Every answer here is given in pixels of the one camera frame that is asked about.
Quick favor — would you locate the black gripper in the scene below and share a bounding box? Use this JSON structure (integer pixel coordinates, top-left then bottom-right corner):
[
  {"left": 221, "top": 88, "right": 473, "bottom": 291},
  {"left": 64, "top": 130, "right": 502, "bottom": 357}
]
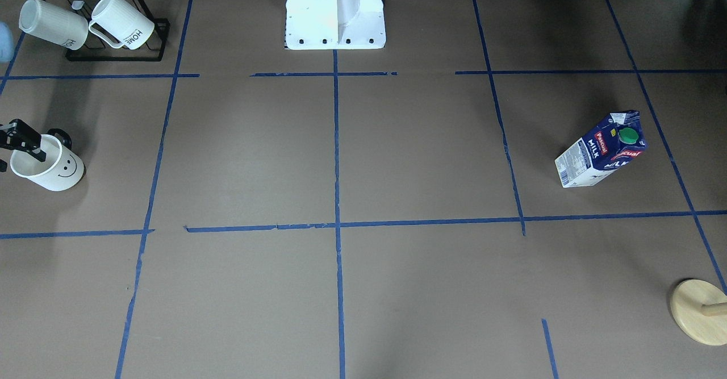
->
[{"left": 1, "top": 119, "right": 47, "bottom": 161}]

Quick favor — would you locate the white smiley mug black handle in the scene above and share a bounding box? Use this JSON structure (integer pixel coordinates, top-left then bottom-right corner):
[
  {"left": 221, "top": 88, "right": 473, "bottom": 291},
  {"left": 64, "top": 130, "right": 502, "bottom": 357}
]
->
[{"left": 10, "top": 128, "right": 85, "bottom": 191}]

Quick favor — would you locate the blue white milk carton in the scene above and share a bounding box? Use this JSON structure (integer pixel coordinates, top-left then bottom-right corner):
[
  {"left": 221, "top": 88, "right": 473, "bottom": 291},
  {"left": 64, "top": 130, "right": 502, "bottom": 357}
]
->
[{"left": 554, "top": 110, "right": 647, "bottom": 188}]

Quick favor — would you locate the white ribbed HOME mug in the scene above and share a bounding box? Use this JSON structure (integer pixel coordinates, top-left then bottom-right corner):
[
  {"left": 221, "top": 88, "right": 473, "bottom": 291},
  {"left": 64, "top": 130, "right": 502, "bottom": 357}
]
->
[{"left": 88, "top": 0, "right": 155, "bottom": 50}]

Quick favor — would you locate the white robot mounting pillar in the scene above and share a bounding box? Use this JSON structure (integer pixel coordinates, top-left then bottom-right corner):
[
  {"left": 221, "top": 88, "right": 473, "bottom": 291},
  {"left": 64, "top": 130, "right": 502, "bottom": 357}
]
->
[{"left": 284, "top": 0, "right": 387, "bottom": 51}]

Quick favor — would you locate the wooden mug tree stand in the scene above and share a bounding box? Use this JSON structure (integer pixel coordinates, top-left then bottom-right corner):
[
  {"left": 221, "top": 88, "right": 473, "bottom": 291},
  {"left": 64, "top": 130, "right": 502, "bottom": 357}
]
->
[{"left": 670, "top": 279, "right": 726, "bottom": 346}]

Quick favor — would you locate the black wire mug rack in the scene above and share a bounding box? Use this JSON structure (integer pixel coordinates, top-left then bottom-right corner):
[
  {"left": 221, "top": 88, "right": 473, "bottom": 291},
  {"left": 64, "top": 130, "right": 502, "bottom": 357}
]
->
[{"left": 18, "top": 0, "right": 170, "bottom": 61}]

